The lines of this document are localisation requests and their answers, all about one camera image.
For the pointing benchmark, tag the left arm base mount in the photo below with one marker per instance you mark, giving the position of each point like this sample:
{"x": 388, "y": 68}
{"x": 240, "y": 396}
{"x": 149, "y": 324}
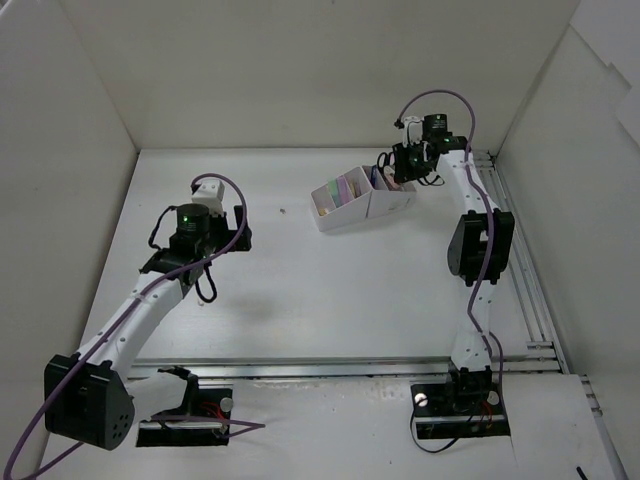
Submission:
{"x": 213, "y": 402}

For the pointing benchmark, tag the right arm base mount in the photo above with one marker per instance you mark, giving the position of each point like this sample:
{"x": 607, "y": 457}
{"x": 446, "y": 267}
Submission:
{"x": 465, "y": 405}

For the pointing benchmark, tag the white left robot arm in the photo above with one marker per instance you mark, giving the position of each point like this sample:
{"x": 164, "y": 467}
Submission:
{"x": 88, "y": 396}

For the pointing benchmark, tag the purple highlighter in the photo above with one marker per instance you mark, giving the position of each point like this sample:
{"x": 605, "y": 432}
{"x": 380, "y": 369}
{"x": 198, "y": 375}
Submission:
{"x": 343, "y": 189}

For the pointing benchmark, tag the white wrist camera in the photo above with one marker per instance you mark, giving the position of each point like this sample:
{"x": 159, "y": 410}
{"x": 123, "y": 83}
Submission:
{"x": 411, "y": 129}
{"x": 210, "y": 193}

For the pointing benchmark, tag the pink eraser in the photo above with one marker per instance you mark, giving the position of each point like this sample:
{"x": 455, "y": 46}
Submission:
{"x": 392, "y": 185}

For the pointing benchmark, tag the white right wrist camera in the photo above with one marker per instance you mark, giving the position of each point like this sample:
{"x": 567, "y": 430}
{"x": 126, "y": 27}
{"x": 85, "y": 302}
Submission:
{"x": 411, "y": 129}

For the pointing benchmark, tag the aluminium front rail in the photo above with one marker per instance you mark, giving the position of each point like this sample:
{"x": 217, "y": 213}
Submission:
{"x": 294, "y": 368}

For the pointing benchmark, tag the green capped marker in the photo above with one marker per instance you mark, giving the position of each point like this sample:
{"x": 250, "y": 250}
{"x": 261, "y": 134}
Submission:
{"x": 332, "y": 187}

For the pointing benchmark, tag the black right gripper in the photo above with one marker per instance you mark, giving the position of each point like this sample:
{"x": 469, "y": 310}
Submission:
{"x": 407, "y": 161}

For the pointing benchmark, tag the pink white desk organizer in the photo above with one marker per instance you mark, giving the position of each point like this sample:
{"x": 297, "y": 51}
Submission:
{"x": 373, "y": 203}

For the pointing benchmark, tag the yellow ruler strip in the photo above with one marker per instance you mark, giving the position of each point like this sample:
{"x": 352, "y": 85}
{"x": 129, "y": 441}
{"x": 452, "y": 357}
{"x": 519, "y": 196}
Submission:
{"x": 356, "y": 188}

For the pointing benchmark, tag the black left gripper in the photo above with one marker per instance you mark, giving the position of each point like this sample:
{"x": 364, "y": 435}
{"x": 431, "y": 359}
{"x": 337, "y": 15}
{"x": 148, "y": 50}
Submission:
{"x": 238, "y": 228}

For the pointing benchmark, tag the small scissors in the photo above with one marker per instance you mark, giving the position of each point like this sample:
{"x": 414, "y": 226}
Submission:
{"x": 385, "y": 159}

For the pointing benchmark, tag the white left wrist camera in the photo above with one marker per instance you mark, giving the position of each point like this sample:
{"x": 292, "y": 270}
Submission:
{"x": 210, "y": 193}

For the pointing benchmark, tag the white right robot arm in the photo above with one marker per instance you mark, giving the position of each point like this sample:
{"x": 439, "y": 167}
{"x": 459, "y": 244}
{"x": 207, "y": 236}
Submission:
{"x": 479, "y": 249}

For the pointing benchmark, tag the aluminium side rail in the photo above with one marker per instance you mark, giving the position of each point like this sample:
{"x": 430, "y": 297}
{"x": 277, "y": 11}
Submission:
{"x": 545, "y": 350}

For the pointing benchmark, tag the blue pen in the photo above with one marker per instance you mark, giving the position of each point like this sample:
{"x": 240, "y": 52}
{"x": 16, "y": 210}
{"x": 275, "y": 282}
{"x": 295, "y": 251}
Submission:
{"x": 373, "y": 176}

